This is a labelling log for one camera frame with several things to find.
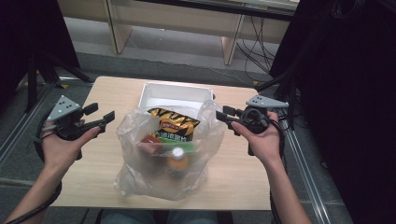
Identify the green snack packet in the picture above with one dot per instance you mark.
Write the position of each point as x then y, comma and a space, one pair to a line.
183, 144

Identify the person's legs in jeans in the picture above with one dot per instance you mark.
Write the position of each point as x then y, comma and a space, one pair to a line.
130, 217

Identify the aluminium floor rail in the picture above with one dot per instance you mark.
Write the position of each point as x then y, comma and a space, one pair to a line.
306, 174
18, 137

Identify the brown drink carton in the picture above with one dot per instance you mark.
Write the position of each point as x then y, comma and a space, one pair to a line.
149, 144

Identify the light wooden desk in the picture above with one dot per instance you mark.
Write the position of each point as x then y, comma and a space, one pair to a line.
174, 18

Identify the clear plastic bag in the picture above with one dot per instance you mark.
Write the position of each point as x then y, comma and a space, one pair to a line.
199, 140

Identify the orange juice bottle white cap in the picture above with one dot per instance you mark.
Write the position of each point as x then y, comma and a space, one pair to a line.
178, 160

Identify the black tripod stand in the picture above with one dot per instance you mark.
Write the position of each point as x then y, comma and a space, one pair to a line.
31, 81

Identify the black yellow chip bag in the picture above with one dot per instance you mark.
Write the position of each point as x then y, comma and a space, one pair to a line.
174, 124

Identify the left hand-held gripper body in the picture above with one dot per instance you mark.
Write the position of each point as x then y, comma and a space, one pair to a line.
67, 127

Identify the white plastic bin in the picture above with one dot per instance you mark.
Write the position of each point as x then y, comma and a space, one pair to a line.
174, 93

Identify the dark curtain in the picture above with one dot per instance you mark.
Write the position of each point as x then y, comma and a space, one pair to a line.
28, 31
351, 93

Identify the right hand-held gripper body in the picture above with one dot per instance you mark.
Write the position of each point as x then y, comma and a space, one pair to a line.
253, 119

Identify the black metal stand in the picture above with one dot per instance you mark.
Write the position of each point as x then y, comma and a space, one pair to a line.
291, 84

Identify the person's right hand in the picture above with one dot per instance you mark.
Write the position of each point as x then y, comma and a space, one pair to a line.
264, 146

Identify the person's left hand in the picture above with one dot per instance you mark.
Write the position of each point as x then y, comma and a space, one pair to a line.
59, 152

